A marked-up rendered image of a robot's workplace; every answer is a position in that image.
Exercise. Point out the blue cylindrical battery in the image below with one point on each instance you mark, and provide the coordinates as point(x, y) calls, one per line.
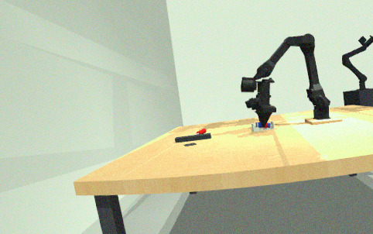
point(259, 124)

